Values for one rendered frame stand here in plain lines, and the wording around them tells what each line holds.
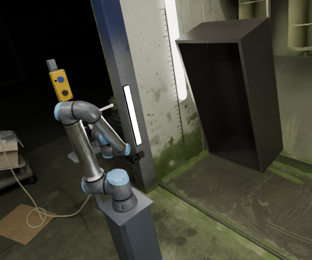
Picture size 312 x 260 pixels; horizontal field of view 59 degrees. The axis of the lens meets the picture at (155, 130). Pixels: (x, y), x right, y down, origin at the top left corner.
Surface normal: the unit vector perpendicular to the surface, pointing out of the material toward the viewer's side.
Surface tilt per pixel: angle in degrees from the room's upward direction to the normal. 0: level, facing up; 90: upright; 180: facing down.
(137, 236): 90
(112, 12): 90
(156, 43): 90
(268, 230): 0
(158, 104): 90
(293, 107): 57
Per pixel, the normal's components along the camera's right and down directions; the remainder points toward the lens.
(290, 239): -0.17, -0.88
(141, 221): 0.64, 0.24
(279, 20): -0.75, 0.40
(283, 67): -0.73, -0.15
